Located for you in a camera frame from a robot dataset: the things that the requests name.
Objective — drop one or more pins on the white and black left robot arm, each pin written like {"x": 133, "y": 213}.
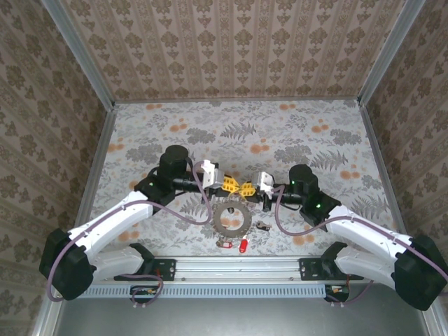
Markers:
{"x": 112, "y": 217}

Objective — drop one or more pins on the aluminium table back rail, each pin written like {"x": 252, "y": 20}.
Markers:
{"x": 238, "y": 100}

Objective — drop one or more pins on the aluminium frame post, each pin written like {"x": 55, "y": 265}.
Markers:
{"x": 388, "y": 52}
{"x": 83, "y": 59}

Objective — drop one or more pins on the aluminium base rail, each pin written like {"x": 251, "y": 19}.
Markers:
{"x": 238, "y": 267}

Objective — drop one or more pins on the small dark key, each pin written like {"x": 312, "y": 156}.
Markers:
{"x": 263, "y": 225}

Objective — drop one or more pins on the aluminium table side rail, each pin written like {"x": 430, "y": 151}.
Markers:
{"x": 377, "y": 150}
{"x": 101, "y": 150}

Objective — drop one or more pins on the grey metal sheet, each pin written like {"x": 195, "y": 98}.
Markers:
{"x": 245, "y": 318}

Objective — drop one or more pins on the floral table cover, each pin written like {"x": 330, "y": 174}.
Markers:
{"x": 245, "y": 122}

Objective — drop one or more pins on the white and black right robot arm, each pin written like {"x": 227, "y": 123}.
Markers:
{"x": 367, "y": 231}

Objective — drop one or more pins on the key with solid red tag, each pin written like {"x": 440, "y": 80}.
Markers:
{"x": 243, "y": 246}

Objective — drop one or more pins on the metal disc keyring with rings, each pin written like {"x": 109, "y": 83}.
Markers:
{"x": 217, "y": 224}

